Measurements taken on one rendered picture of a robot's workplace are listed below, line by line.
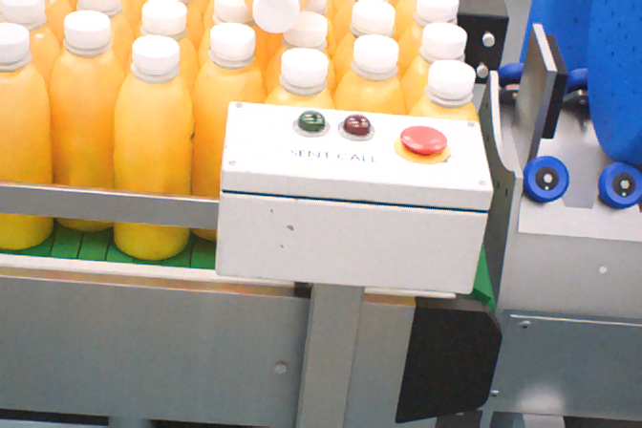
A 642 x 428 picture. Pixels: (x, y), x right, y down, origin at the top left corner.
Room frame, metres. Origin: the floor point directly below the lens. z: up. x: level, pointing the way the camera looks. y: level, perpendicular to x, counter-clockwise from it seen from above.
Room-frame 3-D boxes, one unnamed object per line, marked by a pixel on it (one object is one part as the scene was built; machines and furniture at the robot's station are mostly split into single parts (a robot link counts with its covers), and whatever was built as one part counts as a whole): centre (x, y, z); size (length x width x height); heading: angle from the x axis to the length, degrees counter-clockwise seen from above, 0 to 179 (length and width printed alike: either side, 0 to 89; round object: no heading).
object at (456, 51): (1.01, -0.09, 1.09); 0.04 x 0.04 x 0.02
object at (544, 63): (1.11, -0.21, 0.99); 0.10 x 0.02 x 0.12; 4
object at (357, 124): (0.83, -0.02, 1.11); 0.02 x 0.02 x 0.01
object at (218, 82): (0.96, 0.09, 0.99); 0.07 x 0.07 x 0.19
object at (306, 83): (0.93, 0.03, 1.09); 0.04 x 0.04 x 0.02
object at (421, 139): (0.81, -0.07, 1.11); 0.04 x 0.04 x 0.01
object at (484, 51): (1.31, -0.15, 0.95); 0.10 x 0.07 x 0.10; 4
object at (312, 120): (0.82, 0.01, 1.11); 0.02 x 0.02 x 0.01
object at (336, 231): (0.81, -0.02, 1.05); 0.20 x 0.10 x 0.10; 94
